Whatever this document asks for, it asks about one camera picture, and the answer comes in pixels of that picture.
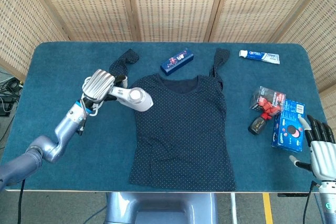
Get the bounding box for black and red packaged item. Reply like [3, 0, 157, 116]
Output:
[249, 86, 287, 117]

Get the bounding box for black floor cables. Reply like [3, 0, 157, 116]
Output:
[0, 77, 24, 116]

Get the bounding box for blue Oreo cookie box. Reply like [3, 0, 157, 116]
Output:
[271, 99, 306, 153]

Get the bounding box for small black bottle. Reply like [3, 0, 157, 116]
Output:
[248, 112, 274, 136]

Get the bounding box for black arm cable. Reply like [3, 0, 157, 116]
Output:
[303, 180, 320, 224]
[17, 178, 26, 224]

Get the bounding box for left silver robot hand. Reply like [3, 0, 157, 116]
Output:
[81, 68, 129, 109]

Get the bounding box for white blue toothpaste tube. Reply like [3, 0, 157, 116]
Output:
[238, 49, 280, 65]

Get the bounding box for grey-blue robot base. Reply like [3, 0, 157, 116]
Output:
[104, 191, 218, 224]

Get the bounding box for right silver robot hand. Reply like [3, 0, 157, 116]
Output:
[289, 114, 336, 182]

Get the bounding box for black under-table bracket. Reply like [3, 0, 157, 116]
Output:
[277, 193, 310, 198]

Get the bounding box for dark blue toothpaste carton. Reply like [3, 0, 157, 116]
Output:
[160, 48, 195, 74]

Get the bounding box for white handheld steam iron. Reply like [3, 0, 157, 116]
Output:
[109, 84, 154, 112]

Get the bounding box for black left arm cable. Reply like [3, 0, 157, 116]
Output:
[17, 178, 26, 224]

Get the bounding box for teal carpet table cover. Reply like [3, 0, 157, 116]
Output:
[0, 41, 332, 193]

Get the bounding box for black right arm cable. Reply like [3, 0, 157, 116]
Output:
[303, 180, 320, 224]

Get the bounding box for navy polka dot shirt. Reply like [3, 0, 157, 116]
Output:
[109, 48, 237, 192]

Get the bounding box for white table leg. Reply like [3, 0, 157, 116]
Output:
[230, 192, 238, 224]

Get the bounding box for woven wooden folding screen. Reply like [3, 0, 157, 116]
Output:
[0, 0, 336, 122]

